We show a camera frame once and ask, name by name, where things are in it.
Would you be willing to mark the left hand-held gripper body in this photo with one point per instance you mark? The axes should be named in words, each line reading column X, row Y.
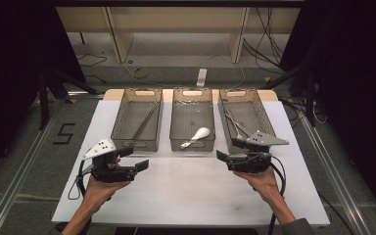
column 100, row 149

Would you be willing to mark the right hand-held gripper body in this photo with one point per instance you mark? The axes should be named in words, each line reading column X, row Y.
column 266, row 139

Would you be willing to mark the metal tongs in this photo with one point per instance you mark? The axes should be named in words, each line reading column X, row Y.
column 236, row 124

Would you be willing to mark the grey transparent plastic bin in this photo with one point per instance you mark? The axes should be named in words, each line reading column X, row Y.
column 191, row 114
column 133, row 117
column 251, row 114

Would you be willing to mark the white plastic spoon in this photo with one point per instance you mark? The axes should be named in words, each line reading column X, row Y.
column 200, row 133

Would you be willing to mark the metal chopstick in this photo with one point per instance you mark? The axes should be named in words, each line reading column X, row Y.
column 143, row 122
column 147, row 120

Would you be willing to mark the person's left hand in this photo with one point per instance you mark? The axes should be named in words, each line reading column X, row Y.
column 99, row 194

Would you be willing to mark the person's right hand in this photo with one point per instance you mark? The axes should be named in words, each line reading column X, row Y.
column 264, row 184

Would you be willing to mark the white table sheet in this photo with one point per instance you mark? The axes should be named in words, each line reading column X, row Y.
column 182, row 196

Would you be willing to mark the black metal stand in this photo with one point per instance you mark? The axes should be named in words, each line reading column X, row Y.
column 310, row 94

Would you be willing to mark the white power strip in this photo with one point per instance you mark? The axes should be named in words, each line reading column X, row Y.
column 201, row 77

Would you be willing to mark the black tripod stand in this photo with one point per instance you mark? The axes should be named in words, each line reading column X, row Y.
column 44, row 98

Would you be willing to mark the beige wooden shelf unit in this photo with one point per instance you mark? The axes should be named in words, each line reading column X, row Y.
column 176, row 23

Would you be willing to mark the aluminium floor rail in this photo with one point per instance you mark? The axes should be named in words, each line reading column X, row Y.
column 333, row 173
column 23, row 169

